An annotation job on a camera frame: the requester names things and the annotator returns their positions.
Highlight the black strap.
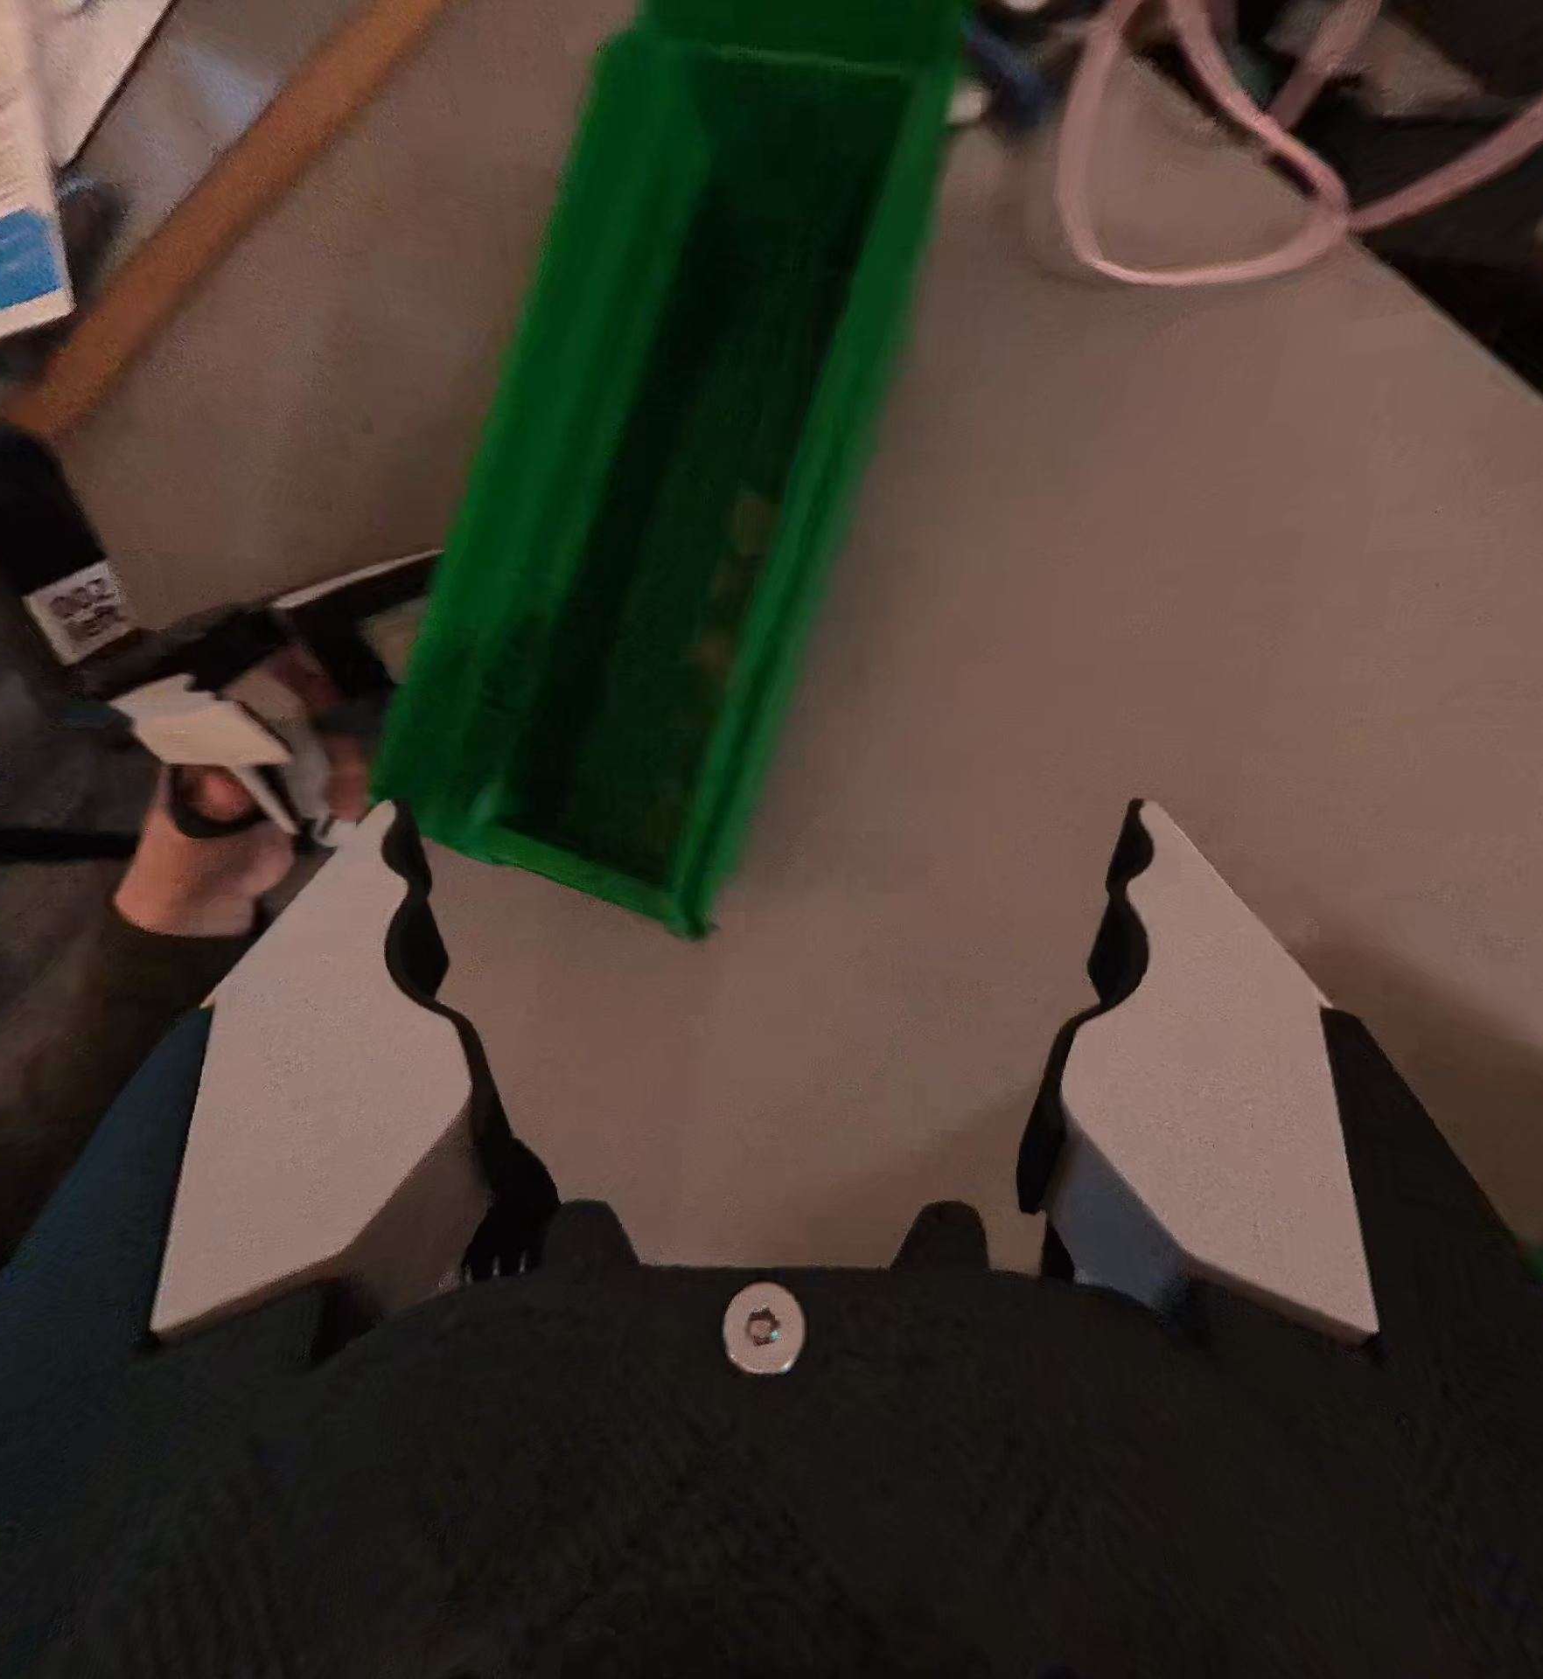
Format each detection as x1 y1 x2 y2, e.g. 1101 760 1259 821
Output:
0 823 140 869

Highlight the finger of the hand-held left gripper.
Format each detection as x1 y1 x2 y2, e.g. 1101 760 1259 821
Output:
237 740 362 857
106 671 297 772

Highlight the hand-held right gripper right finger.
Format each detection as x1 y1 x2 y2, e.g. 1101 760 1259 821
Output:
1018 797 1383 1347

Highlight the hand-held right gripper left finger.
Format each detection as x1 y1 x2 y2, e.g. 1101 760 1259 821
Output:
148 800 561 1343

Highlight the cluttered grey table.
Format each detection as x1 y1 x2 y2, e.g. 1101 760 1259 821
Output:
0 0 452 444

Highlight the pink cable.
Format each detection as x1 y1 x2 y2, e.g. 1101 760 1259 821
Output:
1051 0 1543 292

